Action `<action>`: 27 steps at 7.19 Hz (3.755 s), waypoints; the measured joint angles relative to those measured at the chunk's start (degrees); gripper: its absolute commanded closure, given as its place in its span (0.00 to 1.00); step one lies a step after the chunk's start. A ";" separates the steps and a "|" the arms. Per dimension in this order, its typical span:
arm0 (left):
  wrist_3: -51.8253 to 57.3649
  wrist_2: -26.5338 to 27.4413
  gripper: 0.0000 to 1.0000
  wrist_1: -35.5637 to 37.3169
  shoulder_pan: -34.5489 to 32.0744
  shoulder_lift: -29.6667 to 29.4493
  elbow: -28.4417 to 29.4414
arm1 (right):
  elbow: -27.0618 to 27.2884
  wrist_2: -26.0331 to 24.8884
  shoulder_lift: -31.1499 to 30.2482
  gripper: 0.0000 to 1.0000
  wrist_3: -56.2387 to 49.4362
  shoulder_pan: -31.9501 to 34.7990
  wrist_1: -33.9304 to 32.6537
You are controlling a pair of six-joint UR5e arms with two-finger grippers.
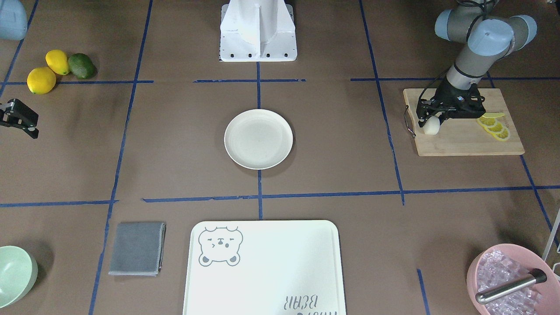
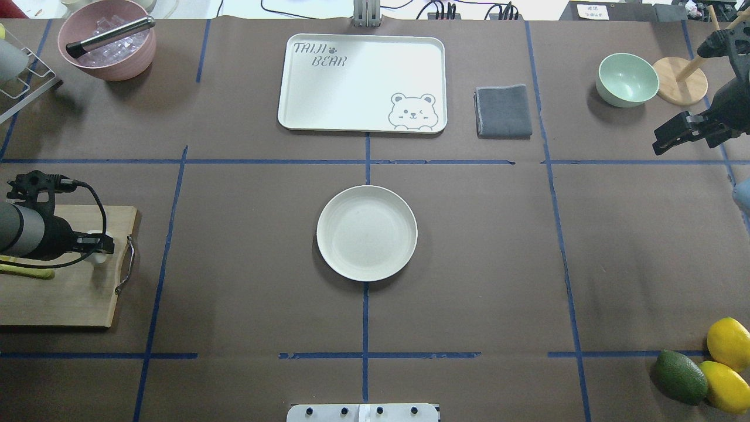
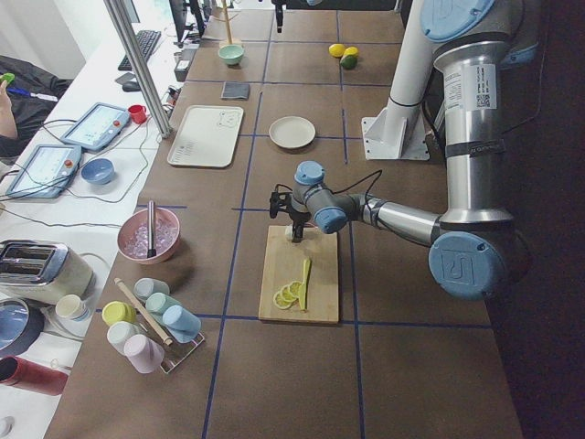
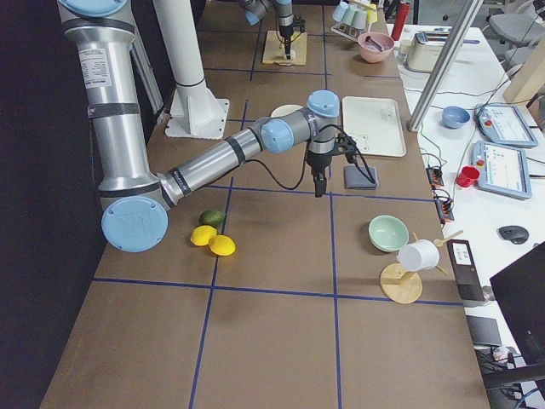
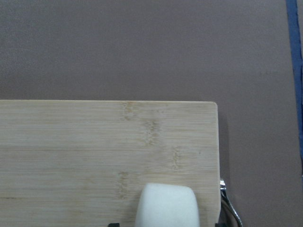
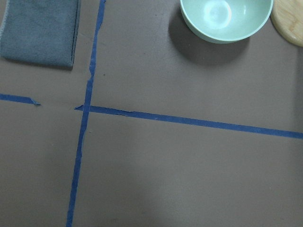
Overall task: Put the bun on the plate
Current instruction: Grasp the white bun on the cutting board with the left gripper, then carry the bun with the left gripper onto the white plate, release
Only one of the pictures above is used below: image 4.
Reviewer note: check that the black box with label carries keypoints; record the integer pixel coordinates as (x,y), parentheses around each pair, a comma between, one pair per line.
(466,276)

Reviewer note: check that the wooden mug tree stand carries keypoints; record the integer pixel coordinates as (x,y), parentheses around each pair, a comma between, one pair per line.
(403,286)

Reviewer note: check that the white bear serving tray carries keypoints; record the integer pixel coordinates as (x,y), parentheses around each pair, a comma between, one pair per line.
(374,124)

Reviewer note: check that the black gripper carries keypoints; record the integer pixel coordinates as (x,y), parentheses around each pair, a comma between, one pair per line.
(284,31)
(318,161)

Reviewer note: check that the yellow lemon upper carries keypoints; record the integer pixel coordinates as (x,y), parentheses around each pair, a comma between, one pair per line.
(202,235)

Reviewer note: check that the beige round plate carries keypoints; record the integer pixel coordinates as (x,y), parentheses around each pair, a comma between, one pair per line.
(284,110)

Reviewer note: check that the orange power strip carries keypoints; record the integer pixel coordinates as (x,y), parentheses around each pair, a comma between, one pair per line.
(444,203)

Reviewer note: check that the blue bowl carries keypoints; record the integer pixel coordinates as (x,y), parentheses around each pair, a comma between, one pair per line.
(454,117)

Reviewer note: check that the blue teach pendant near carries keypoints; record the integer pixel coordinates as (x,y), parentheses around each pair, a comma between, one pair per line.
(503,169)

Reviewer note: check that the cream toaster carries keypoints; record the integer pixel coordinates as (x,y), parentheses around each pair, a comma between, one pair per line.
(425,50)

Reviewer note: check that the yellow cup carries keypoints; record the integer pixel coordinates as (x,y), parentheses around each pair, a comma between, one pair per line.
(372,15)

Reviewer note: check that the green avocado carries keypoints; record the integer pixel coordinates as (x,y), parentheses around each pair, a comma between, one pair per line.
(213,218)

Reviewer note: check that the blue teach pendant far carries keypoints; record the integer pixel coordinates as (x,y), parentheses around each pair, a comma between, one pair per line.
(504,124)

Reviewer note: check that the folded grey cloth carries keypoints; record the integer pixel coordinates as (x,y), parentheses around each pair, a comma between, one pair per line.
(355,180)

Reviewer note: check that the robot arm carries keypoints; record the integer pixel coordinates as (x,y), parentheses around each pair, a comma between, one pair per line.
(256,10)
(135,200)

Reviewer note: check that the aluminium frame post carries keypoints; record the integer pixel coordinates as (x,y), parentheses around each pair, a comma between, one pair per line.
(446,57)

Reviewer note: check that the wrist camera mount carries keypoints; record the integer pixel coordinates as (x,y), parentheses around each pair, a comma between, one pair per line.
(345,145)
(299,24)

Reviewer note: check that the wire cup rack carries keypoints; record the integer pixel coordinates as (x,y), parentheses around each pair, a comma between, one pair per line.
(347,32)

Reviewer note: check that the grey-blue cup on rack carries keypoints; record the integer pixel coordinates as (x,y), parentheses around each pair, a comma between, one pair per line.
(360,19)

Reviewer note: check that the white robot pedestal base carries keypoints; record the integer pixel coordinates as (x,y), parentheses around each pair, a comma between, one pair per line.
(194,112)

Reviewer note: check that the pink bowl with ice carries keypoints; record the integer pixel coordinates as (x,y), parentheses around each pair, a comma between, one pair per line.
(369,53)

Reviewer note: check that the white mug on stand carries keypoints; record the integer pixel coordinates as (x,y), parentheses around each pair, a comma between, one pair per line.
(419,255)

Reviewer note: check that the black computer mouse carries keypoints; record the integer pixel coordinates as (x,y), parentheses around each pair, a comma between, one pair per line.
(515,234)

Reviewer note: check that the yellow lemon lower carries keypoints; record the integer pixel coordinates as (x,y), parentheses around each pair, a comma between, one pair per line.
(222,245)

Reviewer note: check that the mint cup on rack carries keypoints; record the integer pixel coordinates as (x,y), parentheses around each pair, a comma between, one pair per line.
(349,15)

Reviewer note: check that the red thermos bottle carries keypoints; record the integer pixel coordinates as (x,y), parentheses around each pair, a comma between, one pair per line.
(402,9)

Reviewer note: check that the red mug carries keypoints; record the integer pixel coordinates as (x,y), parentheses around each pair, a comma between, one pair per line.
(467,176)

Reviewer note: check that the steel black-tipped tongs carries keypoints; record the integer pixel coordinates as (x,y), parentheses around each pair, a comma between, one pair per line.
(374,43)

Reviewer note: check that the light blue cup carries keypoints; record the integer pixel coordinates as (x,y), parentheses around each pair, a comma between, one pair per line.
(340,11)

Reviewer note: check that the yellow lemon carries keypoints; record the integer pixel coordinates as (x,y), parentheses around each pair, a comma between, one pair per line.
(202,235)
(222,245)

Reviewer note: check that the blue teach pendant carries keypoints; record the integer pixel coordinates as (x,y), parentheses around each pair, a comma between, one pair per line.
(503,169)
(504,124)

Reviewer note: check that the bamboo cutting board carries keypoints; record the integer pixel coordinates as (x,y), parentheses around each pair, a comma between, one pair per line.
(274,49)

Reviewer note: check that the black monitor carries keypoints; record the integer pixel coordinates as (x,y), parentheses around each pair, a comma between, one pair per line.
(519,292)

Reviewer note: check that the mint green bowl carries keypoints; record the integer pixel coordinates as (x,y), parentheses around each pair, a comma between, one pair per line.
(388,233)

